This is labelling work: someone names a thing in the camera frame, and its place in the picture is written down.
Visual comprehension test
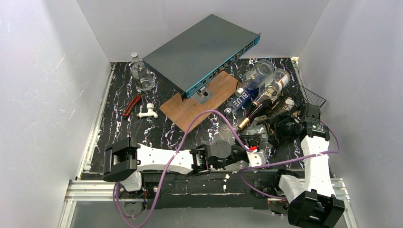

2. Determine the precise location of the clear gold label liquor bottle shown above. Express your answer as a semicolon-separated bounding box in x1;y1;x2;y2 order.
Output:
246;124;272;155

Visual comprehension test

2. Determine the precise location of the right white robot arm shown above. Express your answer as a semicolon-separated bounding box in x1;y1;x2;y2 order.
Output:
262;104;345;228

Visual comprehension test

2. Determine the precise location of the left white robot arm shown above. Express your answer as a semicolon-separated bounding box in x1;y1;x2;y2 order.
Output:
102;137;252;192

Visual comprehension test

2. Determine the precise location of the gold capped wine bottle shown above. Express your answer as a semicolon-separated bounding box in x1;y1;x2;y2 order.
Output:
238;100;273;130

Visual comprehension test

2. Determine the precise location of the dark bottle brown label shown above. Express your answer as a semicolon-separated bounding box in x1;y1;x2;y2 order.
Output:
269;96;295;115

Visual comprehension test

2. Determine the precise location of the clear bottle black gold label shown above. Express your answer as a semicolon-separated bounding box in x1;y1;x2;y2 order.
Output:
251;68;290;108

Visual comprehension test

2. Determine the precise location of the blue square bottle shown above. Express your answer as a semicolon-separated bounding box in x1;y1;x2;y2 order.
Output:
224;89;258;115

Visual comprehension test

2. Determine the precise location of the clear silver capped bottle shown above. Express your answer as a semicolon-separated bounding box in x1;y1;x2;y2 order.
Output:
235;59;275;96

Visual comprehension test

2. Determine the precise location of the clear round glass bottle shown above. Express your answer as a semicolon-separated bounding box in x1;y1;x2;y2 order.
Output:
131;52;155;92

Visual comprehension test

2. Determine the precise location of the wooden board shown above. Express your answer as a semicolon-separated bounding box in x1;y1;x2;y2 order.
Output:
159;71;238;132

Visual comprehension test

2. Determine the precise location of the white plastic faucet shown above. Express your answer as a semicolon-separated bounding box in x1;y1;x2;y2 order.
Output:
136;103;158;118

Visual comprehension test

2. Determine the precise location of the red utility knife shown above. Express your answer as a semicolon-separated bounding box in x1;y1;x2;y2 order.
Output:
123;94;141;118

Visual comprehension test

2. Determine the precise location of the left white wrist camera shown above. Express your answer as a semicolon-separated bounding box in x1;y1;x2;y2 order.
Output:
247;150;268;167

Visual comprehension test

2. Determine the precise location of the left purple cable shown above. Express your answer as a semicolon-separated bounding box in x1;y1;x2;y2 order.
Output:
113;110;252;228

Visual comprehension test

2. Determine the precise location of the black wire wine rack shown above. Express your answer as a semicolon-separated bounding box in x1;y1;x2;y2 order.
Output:
299;85;326;107

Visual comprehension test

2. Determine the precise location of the metal switch stand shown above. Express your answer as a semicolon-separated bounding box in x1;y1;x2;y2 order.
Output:
192;88;213;105

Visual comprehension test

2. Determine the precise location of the teal network switch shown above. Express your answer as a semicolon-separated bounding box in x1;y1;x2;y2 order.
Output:
143;14;260;100

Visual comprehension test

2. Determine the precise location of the aluminium frame rail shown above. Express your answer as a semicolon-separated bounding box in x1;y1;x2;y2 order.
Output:
58;62;134;228

